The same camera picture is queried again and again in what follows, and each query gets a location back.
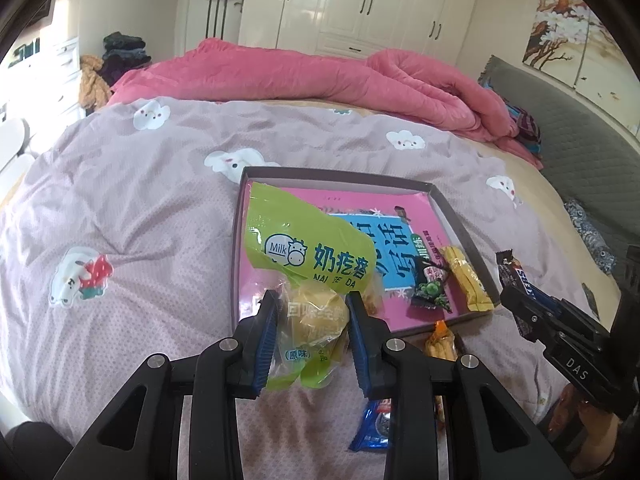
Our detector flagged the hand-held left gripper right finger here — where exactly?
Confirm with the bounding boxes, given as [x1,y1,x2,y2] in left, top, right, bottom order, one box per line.
[345,291,576,480]

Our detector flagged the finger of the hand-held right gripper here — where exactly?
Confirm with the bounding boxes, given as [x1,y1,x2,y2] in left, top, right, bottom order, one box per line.
[550,297,608,336]
[500,285,556,348]

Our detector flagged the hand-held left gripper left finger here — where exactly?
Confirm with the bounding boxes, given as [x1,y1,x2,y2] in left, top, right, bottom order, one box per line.
[60,289,278,480]

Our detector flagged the brown chocolate bar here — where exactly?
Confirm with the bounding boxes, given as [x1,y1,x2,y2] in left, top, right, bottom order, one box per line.
[495,250,556,336]

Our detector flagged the yellow snack packet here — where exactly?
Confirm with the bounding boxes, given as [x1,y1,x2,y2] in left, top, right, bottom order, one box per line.
[442,245,496,313]

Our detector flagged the orange-ended stick biscuit packet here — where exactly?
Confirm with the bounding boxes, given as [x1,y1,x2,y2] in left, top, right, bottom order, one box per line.
[424,320,460,363]

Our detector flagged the black packet with green peas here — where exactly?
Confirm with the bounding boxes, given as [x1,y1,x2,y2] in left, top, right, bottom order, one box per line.
[407,260,453,313]

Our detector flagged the blue cookie packet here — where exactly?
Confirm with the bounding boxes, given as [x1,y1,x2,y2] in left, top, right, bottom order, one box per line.
[347,397,401,453]

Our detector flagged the green milk snack packet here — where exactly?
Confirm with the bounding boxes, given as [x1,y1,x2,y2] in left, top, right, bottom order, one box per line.
[245,182,386,393]

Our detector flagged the shallow grey cardboard box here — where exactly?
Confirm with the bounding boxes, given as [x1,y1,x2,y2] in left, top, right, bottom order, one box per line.
[231,166,501,338]

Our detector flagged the person's right hand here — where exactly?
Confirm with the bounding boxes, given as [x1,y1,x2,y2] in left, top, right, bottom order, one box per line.
[570,397,622,467]

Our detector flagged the black and white patterned pillow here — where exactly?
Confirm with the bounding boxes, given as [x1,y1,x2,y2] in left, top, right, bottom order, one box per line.
[564,199,618,276]

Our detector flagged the beige bed sheet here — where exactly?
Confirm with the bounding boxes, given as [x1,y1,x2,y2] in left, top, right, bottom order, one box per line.
[470,135,626,321]

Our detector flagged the pink book with blue label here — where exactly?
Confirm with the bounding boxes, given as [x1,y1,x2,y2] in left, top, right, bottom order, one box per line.
[240,180,471,333]

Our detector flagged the mauve printed bedspread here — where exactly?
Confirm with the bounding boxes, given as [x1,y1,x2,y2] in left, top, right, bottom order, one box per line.
[0,95,566,461]

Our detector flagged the grey padded headboard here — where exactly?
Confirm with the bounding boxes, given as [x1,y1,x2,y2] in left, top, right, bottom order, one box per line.
[480,55,640,281]

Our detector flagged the striped colourful clothes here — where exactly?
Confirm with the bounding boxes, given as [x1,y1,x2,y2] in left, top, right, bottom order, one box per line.
[502,102,543,158]

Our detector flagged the pink quilt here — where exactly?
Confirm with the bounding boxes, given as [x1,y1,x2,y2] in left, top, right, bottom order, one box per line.
[107,37,546,171]

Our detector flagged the tan knitted cloth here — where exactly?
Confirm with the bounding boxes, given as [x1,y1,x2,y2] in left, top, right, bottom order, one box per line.
[80,55,113,116]

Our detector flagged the white door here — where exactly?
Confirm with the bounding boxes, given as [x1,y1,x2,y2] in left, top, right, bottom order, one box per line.
[177,0,246,56]

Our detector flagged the white chair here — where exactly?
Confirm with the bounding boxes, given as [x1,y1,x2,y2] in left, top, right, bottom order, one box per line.
[0,117,36,181]

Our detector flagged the white dresser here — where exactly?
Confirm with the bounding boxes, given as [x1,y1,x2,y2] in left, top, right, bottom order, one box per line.
[0,35,83,126]

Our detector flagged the pile of dark clothes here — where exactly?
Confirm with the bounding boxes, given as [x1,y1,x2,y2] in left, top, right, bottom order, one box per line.
[100,31,153,86]

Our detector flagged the white wardrobe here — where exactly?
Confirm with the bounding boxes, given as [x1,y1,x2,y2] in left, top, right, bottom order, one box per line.
[237,0,481,68]

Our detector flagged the dark green containers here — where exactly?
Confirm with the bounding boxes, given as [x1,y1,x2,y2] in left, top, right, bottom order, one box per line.
[10,40,41,68]

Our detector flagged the floral wall painting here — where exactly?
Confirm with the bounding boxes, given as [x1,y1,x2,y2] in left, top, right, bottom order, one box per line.
[522,0,640,141]

